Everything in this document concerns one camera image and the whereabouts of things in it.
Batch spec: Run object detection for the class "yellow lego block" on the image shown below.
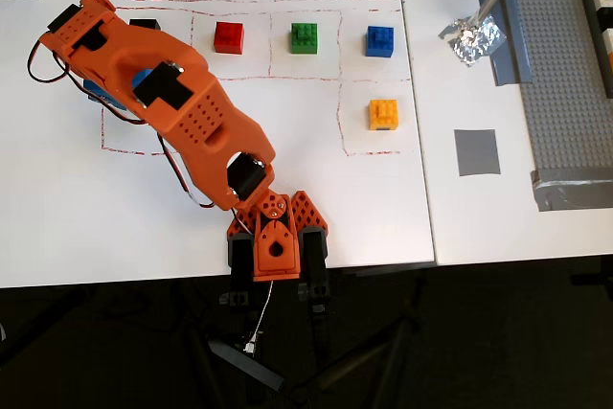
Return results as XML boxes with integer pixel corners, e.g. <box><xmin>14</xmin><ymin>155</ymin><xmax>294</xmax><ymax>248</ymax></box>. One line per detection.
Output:
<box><xmin>367</xmin><ymin>99</ymin><xmax>400</xmax><ymax>132</ymax></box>

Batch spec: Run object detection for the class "white hanging cable with plug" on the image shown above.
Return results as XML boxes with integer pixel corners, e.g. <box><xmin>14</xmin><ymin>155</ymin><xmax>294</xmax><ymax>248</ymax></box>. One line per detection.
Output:
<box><xmin>242</xmin><ymin>279</ymin><xmax>275</xmax><ymax>355</ymax></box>

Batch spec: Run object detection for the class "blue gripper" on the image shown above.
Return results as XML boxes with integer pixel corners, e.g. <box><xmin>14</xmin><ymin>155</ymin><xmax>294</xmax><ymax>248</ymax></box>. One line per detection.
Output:
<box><xmin>83</xmin><ymin>68</ymin><xmax>157</xmax><ymax>112</ymax></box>

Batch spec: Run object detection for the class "grey tape marker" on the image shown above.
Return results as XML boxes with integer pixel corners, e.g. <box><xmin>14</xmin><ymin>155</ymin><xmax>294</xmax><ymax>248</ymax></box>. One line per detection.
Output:
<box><xmin>453</xmin><ymin>128</ymin><xmax>502</xmax><ymax>177</ymax></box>

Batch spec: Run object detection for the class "green lego block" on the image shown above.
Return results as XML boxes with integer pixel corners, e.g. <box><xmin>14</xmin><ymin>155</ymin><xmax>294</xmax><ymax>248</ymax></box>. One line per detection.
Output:
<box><xmin>290</xmin><ymin>22</ymin><xmax>321</xmax><ymax>55</ymax></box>

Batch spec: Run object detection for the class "blue lego block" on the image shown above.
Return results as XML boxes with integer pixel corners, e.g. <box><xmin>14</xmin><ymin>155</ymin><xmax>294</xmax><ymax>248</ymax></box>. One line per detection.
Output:
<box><xmin>365</xmin><ymin>25</ymin><xmax>396</xmax><ymax>57</ymax></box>

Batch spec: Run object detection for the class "grey tape strip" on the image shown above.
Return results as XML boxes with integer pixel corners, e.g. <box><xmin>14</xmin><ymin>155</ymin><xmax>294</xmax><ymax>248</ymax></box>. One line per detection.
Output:
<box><xmin>477</xmin><ymin>0</ymin><xmax>534</xmax><ymax>87</ymax></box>

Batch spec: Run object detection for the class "black table clamp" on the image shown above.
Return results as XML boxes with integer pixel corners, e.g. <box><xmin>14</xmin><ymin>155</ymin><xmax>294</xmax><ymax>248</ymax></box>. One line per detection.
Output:
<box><xmin>227</xmin><ymin>231</ymin><xmax>255</xmax><ymax>312</ymax></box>
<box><xmin>297</xmin><ymin>225</ymin><xmax>332</xmax><ymax>317</ymax></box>

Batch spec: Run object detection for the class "white black orange lego build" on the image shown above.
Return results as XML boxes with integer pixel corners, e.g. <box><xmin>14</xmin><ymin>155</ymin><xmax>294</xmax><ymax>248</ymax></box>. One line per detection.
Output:
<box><xmin>574</xmin><ymin>0</ymin><xmax>613</xmax><ymax>99</ymax></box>

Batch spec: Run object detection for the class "crumpled aluminium foil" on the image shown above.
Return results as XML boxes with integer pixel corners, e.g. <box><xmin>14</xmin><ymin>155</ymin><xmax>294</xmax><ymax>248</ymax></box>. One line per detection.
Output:
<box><xmin>438</xmin><ymin>13</ymin><xmax>508</xmax><ymax>68</ymax></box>

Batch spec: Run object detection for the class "black red white servo cable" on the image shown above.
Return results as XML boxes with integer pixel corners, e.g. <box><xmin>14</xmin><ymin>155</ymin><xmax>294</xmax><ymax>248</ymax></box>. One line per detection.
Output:
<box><xmin>155</xmin><ymin>133</ymin><xmax>216</xmax><ymax>210</ymax></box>
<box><xmin>90</xmin><ymin>92</ymin><xmax>150</xmax><ymax>125</ymax></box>
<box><xmin>27</xmin><ymin>37</ymin><xmax>73</xmax><ymax>84</ymax></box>

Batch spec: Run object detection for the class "grey lego baseplate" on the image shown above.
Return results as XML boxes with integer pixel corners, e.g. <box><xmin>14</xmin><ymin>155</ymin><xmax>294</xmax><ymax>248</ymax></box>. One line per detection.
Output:
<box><xmin>492</xmin><ymin>0</ymin><xmax>613</xmax><ymax>180</ymax></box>

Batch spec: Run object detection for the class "red lego block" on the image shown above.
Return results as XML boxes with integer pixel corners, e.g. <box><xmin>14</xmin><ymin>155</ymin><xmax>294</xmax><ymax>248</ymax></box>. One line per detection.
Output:
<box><xmin>213</xmin><ymin>20</ymin><xmax>246</xmax><ymax>55</ymax></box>

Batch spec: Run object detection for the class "black camera tripod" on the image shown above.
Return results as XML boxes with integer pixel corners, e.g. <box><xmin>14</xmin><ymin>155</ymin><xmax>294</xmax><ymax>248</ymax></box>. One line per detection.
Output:
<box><xmin>208</xmin><ymin>274</ymin><xmax>432</xmax><ymax>409</ymax></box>

